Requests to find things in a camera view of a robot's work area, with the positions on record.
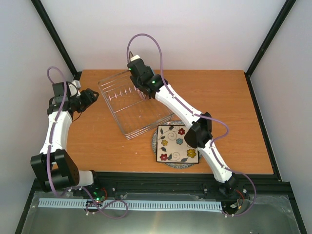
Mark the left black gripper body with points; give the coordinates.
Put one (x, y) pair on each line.
(82, 104)

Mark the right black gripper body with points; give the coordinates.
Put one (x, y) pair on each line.
(138, 84)

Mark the chrome wire dish rack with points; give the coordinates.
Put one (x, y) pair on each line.
(133, 114)

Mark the grey speckled round plate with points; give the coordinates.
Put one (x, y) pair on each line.
(180, 165)

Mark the pink polka dot plate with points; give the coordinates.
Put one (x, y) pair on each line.
(144, 92)

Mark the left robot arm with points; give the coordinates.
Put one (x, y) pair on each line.
(53, 167)

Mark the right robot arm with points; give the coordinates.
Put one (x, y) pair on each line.
(199, 126)

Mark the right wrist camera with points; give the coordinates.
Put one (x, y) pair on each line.
(133, 57)

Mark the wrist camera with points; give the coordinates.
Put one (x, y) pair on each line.
(133, 57)
(72, 90)

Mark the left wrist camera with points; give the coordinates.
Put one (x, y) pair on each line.
(72, 90)

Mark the light blue cable duct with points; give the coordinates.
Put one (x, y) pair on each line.
(132, 205)

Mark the black aluminium frame rail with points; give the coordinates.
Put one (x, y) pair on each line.
(202, 185)

